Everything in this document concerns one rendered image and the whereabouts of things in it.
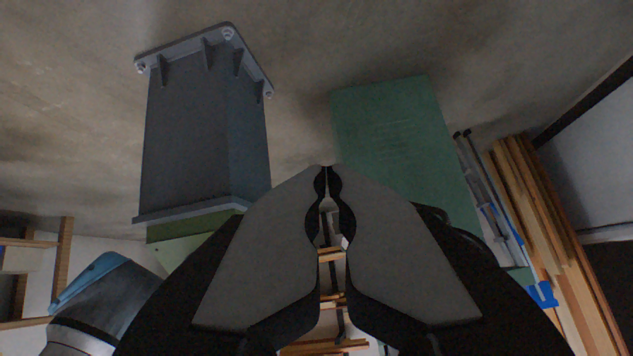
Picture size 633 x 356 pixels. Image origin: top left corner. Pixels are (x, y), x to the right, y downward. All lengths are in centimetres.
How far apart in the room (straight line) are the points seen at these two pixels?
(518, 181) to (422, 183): 144
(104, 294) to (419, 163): 100
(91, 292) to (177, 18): 72
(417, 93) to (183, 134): 92
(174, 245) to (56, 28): 70
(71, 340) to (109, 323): 6
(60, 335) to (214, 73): 70
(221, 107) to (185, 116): 12
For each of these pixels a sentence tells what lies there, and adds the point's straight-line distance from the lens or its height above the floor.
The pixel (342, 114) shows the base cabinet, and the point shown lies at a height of 13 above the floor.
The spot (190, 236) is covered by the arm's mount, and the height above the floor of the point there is 60.
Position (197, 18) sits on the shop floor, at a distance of 95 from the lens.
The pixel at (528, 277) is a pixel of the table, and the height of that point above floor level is 87.
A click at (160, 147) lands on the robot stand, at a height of 34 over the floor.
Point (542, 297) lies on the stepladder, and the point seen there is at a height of 109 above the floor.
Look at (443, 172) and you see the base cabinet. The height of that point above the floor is 46.
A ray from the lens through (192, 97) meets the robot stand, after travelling 88.
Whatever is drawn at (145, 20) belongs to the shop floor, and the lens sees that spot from 98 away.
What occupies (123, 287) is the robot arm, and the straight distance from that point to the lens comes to 64.
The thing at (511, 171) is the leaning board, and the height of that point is 27.
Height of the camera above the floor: 73
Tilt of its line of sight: 19 degrees down
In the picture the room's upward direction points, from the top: 171 degrees clockwise
